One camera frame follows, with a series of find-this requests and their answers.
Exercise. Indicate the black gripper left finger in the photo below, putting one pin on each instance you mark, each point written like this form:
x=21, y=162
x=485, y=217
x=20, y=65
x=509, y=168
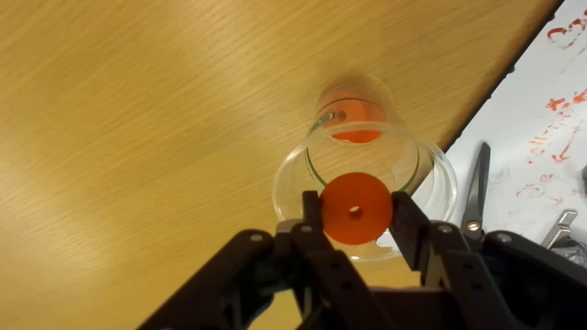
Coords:
x=269, y=287

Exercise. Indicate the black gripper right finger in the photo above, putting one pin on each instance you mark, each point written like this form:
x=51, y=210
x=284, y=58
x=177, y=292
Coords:
x=502, y=281

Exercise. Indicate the clear plastic cup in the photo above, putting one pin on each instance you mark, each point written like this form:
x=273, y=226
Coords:
x=295, y=190

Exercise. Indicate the small whiteboard with red writing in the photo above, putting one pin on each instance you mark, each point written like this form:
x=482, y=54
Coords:
x=533, y=93

